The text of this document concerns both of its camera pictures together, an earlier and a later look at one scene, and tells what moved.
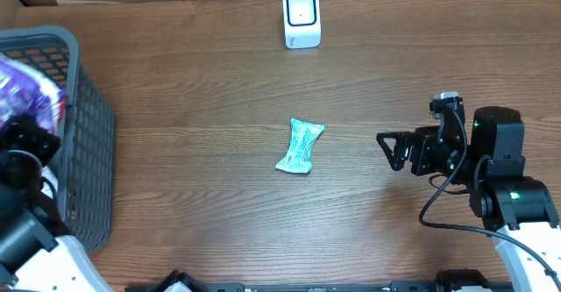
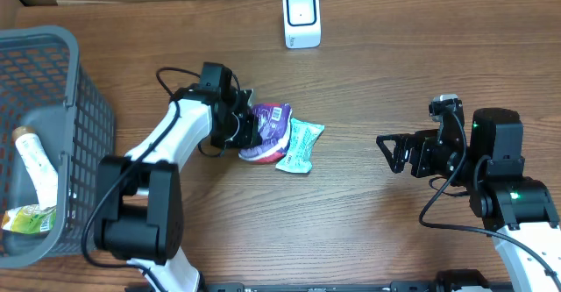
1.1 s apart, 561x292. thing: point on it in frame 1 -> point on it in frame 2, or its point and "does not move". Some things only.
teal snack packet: (302, 138) does not move
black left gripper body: (22, 137) -> (241, 133)
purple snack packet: (25, 91) -> (273, 123)
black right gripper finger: (401, 151) does not move
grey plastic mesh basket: (84, 162) does not move
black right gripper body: (431, 156) does not move
